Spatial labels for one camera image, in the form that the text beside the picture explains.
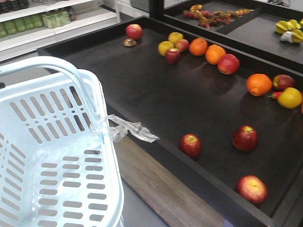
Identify light blue plastic basket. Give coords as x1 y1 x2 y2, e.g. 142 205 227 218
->
0 56 124 227

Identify clear plastic bag strip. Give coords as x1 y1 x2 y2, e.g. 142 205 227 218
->
89 114 160 143

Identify dark red apple near edge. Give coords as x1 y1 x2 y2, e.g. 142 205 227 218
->
178 133 203 160

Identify black wooden produce display stand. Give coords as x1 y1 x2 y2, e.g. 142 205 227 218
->
37 0 303 227

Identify small dark red apple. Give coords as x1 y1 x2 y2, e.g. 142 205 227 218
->
165 48 181 64

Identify orange in back row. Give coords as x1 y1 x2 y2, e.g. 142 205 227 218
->
189 38 208 57

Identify large red apple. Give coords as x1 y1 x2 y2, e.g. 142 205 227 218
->
217 54 241 75

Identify cherry tomato vine bunch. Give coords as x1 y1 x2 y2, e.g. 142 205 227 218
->
183 4 254 29

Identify orange with green stem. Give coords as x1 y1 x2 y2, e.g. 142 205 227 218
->
246 73 273 96

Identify red chili pepper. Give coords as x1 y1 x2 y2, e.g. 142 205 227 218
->
268 91 282 99

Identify red yellow apple front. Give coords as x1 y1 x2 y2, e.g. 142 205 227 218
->
236 175 268 206

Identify red yellow apple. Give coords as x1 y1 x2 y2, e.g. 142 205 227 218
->
273 74 295 91
236 175 268 206

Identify row of green drink bottles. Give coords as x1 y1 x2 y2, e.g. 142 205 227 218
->
0 8 72 38

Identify white store shelving unit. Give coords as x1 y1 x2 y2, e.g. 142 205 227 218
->
0 0 120 62

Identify white garlic bulb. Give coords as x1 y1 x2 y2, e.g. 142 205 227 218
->
279 31 294 44

